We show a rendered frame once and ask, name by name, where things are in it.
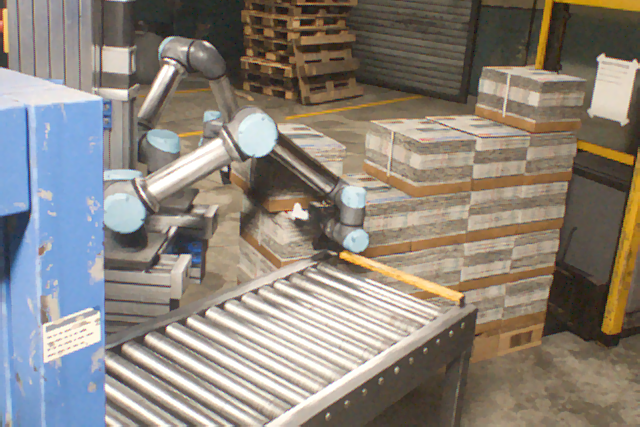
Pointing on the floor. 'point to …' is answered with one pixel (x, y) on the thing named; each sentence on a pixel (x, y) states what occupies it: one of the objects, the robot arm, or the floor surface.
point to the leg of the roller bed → (454, 390)
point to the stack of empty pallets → (271, 73)
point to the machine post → (55, 267)
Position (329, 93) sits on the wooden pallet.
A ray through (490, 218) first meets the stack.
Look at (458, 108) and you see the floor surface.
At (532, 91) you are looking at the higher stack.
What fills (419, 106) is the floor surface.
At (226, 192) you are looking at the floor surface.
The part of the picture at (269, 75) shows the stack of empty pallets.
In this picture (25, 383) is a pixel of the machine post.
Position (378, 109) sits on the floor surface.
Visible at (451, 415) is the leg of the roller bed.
